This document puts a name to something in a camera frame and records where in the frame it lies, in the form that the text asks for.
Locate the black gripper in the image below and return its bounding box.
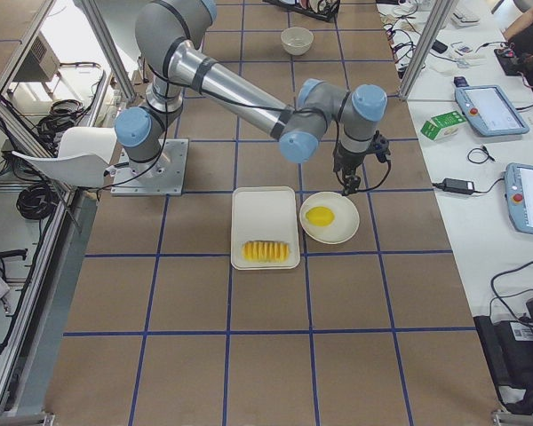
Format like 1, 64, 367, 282
333, 148, 367, 196

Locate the yellow lemon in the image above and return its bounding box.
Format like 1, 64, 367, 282
305, 206, 335, 227

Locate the white ceramic bowl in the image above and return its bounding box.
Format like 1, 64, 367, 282
280, 27, 314, 56

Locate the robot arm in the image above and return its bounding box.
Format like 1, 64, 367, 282
115, 1, 391, 196

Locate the round cream plate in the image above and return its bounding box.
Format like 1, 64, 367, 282
299, 192, 360, 244

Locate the white rectangular tray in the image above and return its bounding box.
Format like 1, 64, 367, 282
231, 186, 300, 271

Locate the black power adapter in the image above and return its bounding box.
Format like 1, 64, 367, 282
442, 178, 475, 195

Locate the green white box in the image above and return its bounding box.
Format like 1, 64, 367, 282
420, 111, 466, 141

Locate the sliced yellow pineapple piece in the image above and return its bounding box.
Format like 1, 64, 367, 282
242, 241, 290, 263

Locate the blue teach pendant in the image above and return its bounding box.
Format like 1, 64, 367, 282
454, 85, 529, 137
504, 163, 533, 234

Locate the black plate rack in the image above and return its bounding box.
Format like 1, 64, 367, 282
263, 0, 341, 22

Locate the white chair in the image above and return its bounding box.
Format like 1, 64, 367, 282
12, 127, 117, 188

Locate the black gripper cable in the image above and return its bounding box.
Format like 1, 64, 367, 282
337, 130, 393, 194

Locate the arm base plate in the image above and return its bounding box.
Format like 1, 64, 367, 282
110, 138, 189, 196

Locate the aluminium frame post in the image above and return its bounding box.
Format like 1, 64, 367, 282
399, 0, 456, 100

